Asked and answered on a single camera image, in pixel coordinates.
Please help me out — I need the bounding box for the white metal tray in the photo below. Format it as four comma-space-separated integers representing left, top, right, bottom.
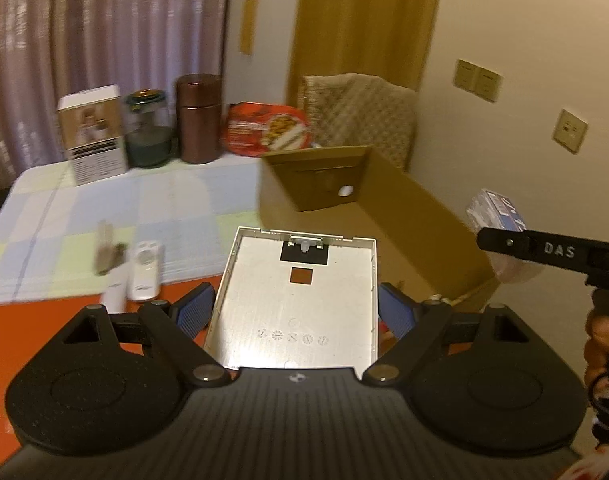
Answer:
203, 226, 381, 372

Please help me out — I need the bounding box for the yellow wall strip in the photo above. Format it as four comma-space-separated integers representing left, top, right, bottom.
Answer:
239, 0, 260, 55

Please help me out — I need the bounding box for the green glass jar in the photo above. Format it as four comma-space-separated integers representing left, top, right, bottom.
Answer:
123, 88, 178, 169

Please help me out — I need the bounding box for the clear blue plastic case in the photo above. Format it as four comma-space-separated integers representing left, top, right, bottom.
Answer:
465, 187, 547, 282

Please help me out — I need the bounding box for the single wall socket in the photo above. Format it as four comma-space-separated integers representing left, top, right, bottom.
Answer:
551, 108, 589, 155

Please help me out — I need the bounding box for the double wall socket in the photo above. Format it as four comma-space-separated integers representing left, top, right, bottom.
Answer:
453, 58, 503, 104

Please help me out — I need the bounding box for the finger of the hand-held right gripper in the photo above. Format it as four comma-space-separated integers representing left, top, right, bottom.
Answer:
476, 227, 592, 273

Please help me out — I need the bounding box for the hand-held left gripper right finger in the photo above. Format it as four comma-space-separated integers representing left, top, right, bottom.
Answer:
360, 281, 535, 387

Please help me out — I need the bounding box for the brown cardboard box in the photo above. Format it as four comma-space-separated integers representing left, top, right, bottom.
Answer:
259, 145, 501, 307

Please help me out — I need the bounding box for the brown metal canister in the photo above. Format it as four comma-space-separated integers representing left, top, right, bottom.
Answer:
175, 73, 223, 165

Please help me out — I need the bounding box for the red instant meal bowl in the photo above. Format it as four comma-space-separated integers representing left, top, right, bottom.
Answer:
225, 102, 315, 157

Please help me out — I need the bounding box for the white remote control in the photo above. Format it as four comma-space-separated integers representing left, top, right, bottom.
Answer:
125, 239, 164, 303

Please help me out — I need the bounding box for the red printed table mat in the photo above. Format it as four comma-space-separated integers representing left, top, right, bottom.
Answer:
0, 274, 221, 452

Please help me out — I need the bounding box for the beige quilted blanket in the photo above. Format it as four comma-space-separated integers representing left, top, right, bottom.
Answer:
299, 73, 418, 171

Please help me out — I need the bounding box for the white product box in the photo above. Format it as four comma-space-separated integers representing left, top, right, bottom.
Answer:
56, 84, 130, 187

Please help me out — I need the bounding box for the person's right hand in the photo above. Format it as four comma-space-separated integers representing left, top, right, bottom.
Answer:
583, 307, 609, 387

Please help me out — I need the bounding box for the pastel checked tablecloth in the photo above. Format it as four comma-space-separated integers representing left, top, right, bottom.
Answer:
0, 152, 266, 307

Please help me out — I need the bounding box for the mauve curtain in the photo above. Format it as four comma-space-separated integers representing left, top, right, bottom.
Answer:
0, 0, 234, 193

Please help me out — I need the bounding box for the wooden door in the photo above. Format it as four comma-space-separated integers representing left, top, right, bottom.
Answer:
286, 0, 446, 111

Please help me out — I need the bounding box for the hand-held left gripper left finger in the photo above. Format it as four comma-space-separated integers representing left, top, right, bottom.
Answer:
59, 281, 231, 389

